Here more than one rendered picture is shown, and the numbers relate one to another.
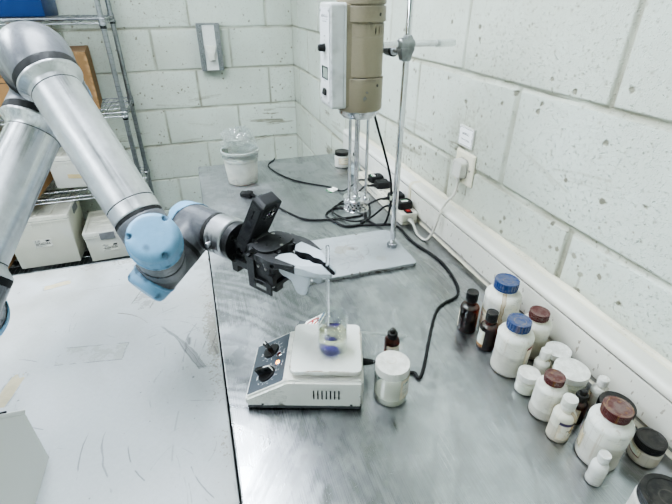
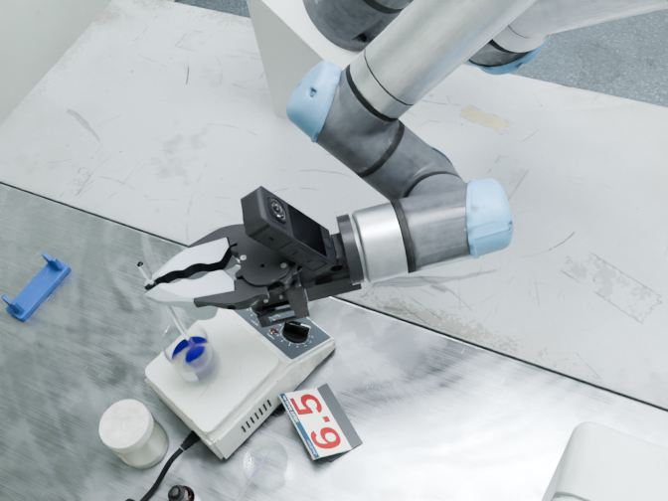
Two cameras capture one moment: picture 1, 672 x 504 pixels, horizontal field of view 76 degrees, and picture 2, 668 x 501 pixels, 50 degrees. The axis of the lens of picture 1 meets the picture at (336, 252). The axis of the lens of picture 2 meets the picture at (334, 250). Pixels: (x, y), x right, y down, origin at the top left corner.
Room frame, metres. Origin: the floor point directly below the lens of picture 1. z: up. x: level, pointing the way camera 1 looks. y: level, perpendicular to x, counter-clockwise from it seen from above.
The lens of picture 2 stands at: (0.98, -0.09, 1.74)
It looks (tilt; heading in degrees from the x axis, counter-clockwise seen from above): 56 degrees down; 142
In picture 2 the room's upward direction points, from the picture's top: 12 degrees counter-clockwise
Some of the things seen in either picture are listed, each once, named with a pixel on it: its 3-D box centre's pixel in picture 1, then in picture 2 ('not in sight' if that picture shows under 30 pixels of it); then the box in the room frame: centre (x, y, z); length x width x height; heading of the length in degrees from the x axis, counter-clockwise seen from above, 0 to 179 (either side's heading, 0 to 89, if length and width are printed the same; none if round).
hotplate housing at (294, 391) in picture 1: (312, 366); (236, 367); (0.56, 0.04, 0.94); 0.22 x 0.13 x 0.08; 89
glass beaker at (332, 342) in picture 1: (331, 333); (192, 353); (0.56, 0.01, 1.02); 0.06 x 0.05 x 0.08; 156
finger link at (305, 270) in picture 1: (302, 278); (194, 274); (0.56, 0.05, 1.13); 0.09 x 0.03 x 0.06; 53
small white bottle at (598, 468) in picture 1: (599, 467); not in sight; (0.38, -0.38, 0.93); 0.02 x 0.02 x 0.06
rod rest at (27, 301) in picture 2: not in sight; (35, 284); (0.23, -0.05, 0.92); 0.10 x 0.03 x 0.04; 101
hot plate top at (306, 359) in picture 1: (326, 348); (212, 366); (0.56, 0.02, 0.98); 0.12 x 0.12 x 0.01; 89
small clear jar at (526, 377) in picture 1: (526, 380); not in sight; (0.55, -0.34, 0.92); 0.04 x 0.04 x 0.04
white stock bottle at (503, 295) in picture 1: (501, 305); not in sight; (0.71, -0.34, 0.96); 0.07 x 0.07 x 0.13
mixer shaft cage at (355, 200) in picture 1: (357, 161); not in sight; (1.02, -0.05, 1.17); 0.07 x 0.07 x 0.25
